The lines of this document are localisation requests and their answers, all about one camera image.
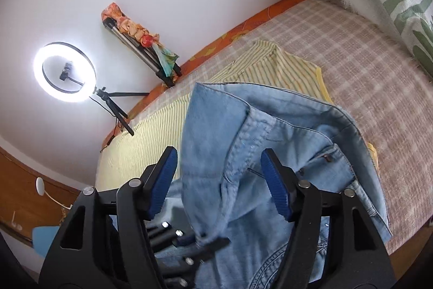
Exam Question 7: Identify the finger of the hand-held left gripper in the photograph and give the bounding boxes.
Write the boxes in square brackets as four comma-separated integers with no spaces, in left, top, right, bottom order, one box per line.
[154,236,232,289]
[146,220,197,247]

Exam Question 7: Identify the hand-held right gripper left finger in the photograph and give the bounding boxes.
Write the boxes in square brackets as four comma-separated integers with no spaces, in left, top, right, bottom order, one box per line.
[38,146,179,289]

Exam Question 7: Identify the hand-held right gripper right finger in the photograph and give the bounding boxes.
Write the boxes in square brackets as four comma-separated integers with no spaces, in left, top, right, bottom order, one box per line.
[260,147,398,289]

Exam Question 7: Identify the light blue denim pants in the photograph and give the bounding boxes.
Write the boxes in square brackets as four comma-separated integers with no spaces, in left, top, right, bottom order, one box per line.
[154,82,393,289]

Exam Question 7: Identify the yellow striped cloth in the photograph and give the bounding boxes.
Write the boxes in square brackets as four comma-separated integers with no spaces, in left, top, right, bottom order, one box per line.
[96,39,379,198]

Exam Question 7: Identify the small black tripod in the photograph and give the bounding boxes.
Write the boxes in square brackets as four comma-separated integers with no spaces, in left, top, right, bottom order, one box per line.
[91,87,149,137]

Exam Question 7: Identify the white desk lamp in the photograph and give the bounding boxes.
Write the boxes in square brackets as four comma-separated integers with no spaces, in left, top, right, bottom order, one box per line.
[35,177,73,210]

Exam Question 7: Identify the light blue object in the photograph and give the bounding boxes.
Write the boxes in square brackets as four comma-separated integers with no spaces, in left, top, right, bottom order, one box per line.
[32,226,61,257]

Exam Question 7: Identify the folded silver tripod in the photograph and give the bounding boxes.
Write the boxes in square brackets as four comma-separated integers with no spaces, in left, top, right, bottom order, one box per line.
[103,18,183,88]

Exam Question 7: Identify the brown wooden furniture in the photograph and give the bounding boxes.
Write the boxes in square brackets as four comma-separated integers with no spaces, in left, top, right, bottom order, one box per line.
[0,145,82,235]

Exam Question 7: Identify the black phone holder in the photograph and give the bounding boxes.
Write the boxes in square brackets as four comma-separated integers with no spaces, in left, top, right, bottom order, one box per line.
[59,62,85,86]

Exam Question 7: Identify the beige checked bedsheet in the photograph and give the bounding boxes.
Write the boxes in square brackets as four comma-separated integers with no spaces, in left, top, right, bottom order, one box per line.
[127,0,433,256]

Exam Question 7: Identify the orange floral cloth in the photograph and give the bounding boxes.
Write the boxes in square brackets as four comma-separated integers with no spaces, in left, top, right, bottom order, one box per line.
[101,2,180,77]

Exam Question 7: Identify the black ring light cable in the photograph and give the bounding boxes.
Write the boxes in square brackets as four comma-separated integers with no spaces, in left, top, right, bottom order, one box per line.
[100,99,127,152]

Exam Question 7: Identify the white ring light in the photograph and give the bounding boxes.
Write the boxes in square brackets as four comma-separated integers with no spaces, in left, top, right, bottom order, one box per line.
[33,43,97,103]

